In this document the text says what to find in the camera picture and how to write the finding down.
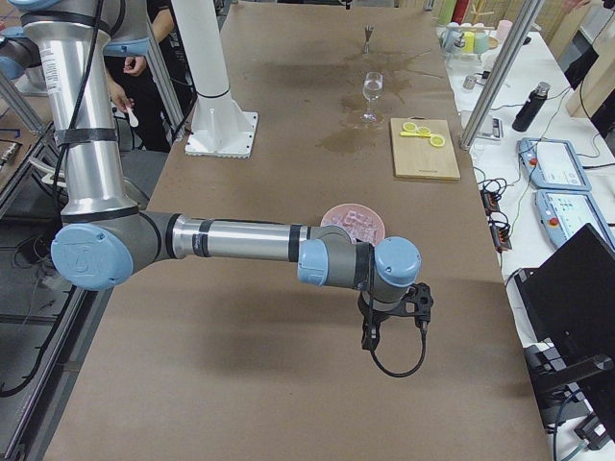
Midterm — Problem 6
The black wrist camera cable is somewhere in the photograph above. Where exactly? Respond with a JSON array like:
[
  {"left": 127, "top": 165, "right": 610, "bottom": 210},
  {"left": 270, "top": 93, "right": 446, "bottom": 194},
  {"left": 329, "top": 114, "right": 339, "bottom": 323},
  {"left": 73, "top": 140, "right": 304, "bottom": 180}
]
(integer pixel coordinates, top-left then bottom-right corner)
[{"left": 369, "top": 319, "right": 428, "bottom": 378}]

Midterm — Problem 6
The lemon slice near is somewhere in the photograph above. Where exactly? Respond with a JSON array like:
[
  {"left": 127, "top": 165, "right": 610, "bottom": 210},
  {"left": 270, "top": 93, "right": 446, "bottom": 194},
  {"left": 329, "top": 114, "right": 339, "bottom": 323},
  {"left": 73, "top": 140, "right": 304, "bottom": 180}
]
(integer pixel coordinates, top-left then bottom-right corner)
[{"left": 430, "top": 135, "right": 445, "bottom": 148}]

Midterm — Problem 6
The upper teach pendant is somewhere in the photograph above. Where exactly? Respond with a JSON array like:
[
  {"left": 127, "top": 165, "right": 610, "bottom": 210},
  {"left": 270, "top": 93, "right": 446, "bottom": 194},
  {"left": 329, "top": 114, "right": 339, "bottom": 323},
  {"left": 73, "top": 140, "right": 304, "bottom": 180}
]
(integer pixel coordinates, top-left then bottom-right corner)
[{"left": 517, "top": 137, "right": 591, "bottom": 192}]

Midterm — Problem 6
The pink bowl of ice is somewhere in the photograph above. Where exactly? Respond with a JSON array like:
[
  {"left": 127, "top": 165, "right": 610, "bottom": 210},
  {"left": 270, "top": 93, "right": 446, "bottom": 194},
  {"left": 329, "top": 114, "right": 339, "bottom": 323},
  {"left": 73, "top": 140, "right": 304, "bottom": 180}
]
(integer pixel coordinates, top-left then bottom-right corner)
[{"left": 320, "top": 204, "right": 385, "bottom": 246}]

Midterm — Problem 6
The lower teach pendant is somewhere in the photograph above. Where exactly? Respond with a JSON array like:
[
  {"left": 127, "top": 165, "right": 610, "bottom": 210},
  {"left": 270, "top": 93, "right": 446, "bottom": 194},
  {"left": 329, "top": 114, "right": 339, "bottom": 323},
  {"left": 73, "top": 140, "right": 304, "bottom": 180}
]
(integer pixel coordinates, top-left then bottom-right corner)
[{"left": 534, "top": 189, "right": 614, "bottom": 249}]

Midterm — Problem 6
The person in black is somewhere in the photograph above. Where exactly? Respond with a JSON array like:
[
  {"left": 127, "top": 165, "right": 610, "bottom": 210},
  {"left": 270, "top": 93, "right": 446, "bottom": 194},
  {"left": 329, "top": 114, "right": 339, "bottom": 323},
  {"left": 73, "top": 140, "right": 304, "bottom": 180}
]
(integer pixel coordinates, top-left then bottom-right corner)
[{"left": 105, "top": 1, "right": 192, "bottom": 153}]

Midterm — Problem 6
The yellow cup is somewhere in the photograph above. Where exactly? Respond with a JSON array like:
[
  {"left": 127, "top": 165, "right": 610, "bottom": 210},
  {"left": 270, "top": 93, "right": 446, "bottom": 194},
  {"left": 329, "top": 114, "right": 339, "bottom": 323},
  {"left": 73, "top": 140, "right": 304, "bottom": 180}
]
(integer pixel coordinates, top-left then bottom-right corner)
[{"left": 461, "top": 31, "right": 476, "bottom": 54}]

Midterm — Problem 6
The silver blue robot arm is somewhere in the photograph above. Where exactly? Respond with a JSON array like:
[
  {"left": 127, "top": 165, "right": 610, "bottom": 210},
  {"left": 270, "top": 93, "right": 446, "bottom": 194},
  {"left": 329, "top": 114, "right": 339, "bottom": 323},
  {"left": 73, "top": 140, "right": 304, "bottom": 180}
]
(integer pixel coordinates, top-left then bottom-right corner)
[
  {"left": 1, "top": 26, "right": 47, "bottom": 96},
  {"left": 17, "top": 1, "right": 432, "bottom": 351}
]

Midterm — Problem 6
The yellow plastic stick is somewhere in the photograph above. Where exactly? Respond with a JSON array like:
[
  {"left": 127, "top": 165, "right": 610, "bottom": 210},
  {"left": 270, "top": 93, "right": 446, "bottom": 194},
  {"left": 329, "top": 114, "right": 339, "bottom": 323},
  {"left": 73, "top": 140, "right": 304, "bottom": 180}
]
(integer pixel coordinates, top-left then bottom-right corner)
[{"left": 400, "top": 131, "right": 432, "bottom": 138}]

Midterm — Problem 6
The white camera mast base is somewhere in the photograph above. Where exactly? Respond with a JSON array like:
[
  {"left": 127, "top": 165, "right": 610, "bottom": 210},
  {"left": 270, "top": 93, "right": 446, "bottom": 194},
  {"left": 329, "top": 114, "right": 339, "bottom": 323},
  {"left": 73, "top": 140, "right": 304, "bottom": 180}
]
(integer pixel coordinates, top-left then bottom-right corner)
[{"left": 172, "top": 0, "right": 258, "bottom": 158}]

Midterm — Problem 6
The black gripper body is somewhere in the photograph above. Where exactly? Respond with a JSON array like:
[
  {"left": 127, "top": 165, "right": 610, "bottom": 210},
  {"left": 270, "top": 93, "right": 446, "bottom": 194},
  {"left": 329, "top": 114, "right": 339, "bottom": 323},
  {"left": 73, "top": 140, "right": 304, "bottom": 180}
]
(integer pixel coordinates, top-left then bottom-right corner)
[{"left": 357, "top": 296, "right": 385, "bottom": 351}]

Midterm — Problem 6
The bamboo cutting board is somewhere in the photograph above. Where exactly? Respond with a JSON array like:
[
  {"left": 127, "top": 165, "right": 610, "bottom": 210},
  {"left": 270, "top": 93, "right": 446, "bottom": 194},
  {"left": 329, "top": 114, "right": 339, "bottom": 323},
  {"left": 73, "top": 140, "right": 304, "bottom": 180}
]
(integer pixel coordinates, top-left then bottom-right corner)
[{"left": 389, "top": 118, "right": 460, "bottom": 181}]

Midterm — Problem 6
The orange usb hub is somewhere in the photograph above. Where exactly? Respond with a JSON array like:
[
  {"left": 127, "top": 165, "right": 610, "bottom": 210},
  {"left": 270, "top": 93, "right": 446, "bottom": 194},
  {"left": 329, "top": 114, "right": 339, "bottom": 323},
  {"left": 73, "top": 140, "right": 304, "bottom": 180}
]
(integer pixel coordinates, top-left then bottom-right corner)
[
  {"left": 488, "top": 220, "right": 512, "bottom": 254},
  {"left": 480, "top": 189, "right": 501, "bottom": 216}
]

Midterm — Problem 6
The aluminium frame post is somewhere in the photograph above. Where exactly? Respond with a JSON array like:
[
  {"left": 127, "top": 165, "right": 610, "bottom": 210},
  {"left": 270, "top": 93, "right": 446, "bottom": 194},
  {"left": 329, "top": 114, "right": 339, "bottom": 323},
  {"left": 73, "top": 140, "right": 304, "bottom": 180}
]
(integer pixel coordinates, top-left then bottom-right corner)
[{"left": 460, "top": 0, "right": 545, "bottom": 151}]

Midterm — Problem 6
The clear wine glass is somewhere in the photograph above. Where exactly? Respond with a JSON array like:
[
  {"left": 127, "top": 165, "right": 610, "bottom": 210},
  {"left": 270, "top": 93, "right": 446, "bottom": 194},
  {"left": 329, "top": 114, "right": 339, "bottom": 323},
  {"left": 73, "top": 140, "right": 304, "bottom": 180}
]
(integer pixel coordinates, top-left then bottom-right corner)
[{"left": 362, "top": 71, "right": 383, "bottom": 123}]

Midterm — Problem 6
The teach pendant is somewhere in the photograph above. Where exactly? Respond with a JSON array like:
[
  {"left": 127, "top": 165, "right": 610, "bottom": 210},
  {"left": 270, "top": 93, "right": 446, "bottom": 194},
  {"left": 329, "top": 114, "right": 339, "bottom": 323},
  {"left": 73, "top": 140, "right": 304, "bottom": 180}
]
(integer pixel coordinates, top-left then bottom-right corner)
[
  {"left": 534, "top": 189, "right": 614, "bottom": 249},
  {"left": 517, "top": 137, "right": 591, "bottom": 192}
]

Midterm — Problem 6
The black water bottle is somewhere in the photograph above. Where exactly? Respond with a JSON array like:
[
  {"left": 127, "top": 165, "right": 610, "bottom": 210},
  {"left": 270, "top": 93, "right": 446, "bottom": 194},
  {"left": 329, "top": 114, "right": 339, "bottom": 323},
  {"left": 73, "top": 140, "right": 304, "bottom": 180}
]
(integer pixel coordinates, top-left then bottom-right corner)
[{"left": 512, "top": 82, "right": 551, "bottom": 133}]

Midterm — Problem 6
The light blue cup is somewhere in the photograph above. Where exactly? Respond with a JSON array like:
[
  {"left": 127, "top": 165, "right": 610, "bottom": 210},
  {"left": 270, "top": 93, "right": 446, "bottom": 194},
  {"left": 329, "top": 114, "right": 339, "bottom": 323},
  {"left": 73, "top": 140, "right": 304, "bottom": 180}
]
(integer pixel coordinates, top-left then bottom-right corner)
[{"left": 440, "top": 22, "right": 463, "bottom": 53}]

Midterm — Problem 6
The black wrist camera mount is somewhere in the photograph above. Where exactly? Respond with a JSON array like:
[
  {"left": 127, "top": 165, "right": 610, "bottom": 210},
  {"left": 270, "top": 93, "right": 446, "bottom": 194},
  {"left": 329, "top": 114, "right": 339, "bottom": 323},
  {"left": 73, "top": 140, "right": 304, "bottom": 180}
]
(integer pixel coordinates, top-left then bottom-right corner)
[{"left": 399, "top": 282, "right": 433, "bottom": 332}]

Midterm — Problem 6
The orange usb hub far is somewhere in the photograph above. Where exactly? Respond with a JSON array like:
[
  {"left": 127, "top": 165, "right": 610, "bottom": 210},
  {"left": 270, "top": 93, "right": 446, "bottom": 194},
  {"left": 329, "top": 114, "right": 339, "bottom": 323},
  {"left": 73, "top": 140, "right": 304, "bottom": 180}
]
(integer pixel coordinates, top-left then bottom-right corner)
[{"left": 480, "top": 189, "right": 501, "bottom": 216}]

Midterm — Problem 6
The orange usb hub near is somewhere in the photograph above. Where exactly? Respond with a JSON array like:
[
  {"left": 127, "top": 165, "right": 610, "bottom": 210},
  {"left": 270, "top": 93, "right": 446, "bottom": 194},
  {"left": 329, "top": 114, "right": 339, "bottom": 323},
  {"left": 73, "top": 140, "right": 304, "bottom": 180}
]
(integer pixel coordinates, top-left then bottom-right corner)
[{"left": 488, "top": 220, "right": 512, "bottom": 254}]

